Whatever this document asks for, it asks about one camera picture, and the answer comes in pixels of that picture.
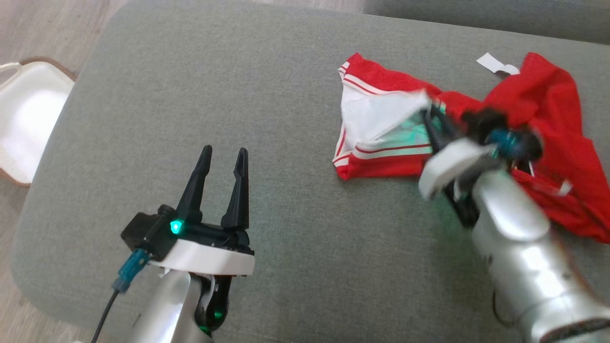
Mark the left camera cable blue plug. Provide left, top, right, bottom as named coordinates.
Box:
left=91, top=248, right=151, bottom=343

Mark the red and white garment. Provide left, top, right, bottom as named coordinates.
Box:
left=332, top=51, right=610, bottom=244

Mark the camera cable blue plug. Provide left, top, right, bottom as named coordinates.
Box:
left=488, top=128, right=534, bottom=174
left=91, top=248, right=151, bottom=343

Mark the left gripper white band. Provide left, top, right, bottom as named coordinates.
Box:
left=150, top=145, right=255, bottom=334

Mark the right camera cable blue plug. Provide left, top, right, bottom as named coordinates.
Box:
left=488, top=128, right=534, bottom=174

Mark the small grey sofa cushion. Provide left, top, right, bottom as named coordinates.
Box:
left=363, top=0, right=610, bottom=46

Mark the large grey sofa seat cushion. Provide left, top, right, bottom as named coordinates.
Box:
left=10, top=0, right=610, bottom=343

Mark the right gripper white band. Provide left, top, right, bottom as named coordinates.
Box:
left=418, top=105, right=505, bottom=229

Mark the white laundry basket brown rim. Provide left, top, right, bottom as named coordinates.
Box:
left=0, top=57, right=78, bottom=187

